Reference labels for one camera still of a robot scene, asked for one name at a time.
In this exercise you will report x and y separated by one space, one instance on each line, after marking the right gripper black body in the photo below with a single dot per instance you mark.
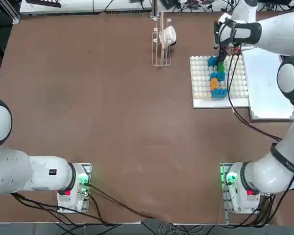
225 50

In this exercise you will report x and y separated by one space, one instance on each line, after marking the green two-stud block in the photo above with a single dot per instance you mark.
220 66

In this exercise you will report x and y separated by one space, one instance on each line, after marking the blue three-stud block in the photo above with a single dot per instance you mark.
212 61
218 76
219 93

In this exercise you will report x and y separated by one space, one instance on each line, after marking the red-capped marker pen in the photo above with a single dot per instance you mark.
247 48

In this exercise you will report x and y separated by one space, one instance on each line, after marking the yellow two-stud block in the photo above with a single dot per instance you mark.
213 84

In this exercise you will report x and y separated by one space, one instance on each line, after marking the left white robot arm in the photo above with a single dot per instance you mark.
9 171

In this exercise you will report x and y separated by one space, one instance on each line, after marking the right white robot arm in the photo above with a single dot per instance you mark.
279 29

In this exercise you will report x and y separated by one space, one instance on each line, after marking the white studded baseplate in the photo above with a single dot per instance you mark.
201 73

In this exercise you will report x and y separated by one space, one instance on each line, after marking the black power strip red switches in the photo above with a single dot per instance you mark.
194 3

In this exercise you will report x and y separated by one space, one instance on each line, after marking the white cup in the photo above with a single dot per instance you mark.
169 35

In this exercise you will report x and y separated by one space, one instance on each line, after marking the white side bench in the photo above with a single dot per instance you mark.
88 7

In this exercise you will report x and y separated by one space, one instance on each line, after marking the long black power strip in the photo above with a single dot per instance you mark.
46 3

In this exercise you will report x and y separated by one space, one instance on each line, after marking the whiteboard with silver frame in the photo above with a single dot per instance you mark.
262 93

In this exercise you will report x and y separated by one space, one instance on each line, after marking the upright aluminium post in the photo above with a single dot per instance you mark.
154 6

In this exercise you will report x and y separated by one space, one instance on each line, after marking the aluminium frame profile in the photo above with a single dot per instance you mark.
11 12

